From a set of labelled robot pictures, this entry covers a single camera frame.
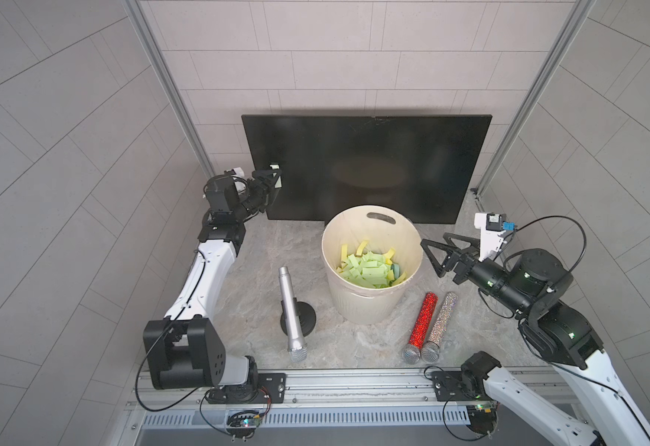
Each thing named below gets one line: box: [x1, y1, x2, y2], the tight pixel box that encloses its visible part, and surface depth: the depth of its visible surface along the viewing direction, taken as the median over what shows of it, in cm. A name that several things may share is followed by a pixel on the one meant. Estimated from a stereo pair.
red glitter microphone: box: [402, 291, 439, 365], surface depth 80 cm
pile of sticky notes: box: [336, 240, 407, 289], surface depth 84 cm
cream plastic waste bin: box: [321, 205, 425, 326], surface depth 82 cm
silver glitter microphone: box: [421, 291, 459, 363], surface depth 80 cm
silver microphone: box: [278, 265, 308, 364], surface depth 68 cm
